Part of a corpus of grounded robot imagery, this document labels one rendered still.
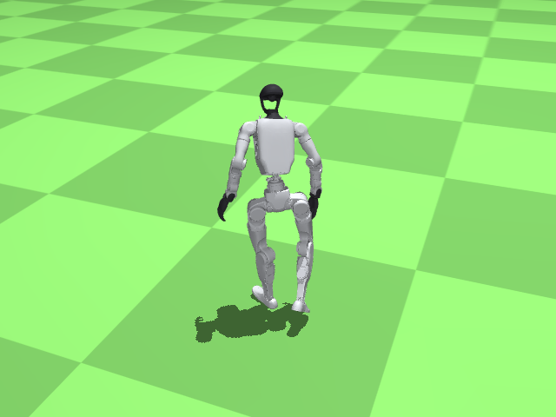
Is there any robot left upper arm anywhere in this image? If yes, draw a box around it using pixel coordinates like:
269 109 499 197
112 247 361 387
232 121 257 170

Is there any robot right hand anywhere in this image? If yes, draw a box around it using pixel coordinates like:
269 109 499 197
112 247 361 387
308 189 321 219

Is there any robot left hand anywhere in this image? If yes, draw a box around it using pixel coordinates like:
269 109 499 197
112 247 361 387
217 194 235 222

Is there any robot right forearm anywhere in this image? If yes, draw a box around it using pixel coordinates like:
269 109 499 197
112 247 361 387
309 163 322 195

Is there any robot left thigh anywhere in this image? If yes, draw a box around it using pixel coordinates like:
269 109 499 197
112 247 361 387
247 197 275 265

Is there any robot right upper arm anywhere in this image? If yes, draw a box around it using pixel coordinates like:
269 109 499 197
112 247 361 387
293 122 321 169

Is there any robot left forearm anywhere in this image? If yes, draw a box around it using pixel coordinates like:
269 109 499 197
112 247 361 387
225 157 242 199

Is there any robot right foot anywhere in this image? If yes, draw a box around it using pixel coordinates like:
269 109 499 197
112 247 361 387
291 299 310 313

